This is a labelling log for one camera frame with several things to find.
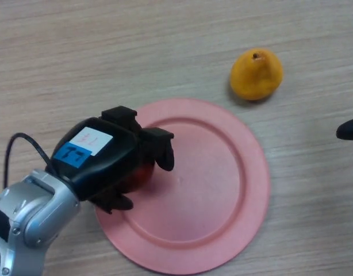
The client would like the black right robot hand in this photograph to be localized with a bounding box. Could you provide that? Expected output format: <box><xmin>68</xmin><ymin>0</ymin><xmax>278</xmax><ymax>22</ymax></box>
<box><xmin>336</xmin><ymin>117</ymin><xmax>353</xmax><ymax>141</ymax></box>

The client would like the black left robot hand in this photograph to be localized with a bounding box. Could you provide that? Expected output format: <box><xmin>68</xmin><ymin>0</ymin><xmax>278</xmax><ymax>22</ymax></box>
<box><xmin>51</xmin><ymin>106</ymin><xmax>176</xmax><ymax>215</ymax></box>

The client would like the red apple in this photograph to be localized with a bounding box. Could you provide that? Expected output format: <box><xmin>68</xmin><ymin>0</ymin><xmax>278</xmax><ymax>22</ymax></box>
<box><xmin>121</xmin><ymin>161</ymin><xmax>155</xmax><ymax>193</ymax></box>

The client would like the pink round plate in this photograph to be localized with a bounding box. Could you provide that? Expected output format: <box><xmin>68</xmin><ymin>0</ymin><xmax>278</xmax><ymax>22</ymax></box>
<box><xmin>95</xmin><ymin>98</ymin><xmax>271</xmax><ymax>275</ymax></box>

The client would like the yellow pear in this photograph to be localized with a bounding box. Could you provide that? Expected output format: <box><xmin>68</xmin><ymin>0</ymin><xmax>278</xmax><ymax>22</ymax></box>
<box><xmin>229</xmin><ymin>48</ymin><xmax>284</xmax><ymax>101</ymax></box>

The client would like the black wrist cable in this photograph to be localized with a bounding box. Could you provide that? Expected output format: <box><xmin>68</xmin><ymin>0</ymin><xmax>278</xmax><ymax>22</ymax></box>
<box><xmin>2</xmin><ymin>132</ymin><xmax>57</xmax><ymax>187</ymax></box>

